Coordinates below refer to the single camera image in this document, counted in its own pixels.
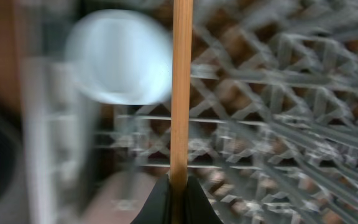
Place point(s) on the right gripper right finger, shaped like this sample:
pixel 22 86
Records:
pixel 197 208

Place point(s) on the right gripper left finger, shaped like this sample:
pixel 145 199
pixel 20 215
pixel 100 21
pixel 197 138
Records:
pixel 157 208

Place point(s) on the wooden chopstick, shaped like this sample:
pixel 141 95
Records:
pixel 181 70

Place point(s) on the grey dishwasher rack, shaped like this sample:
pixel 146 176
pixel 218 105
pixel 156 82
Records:
pixel 273 133

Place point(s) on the blue cup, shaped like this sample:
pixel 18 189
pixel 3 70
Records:
pixel 120 57

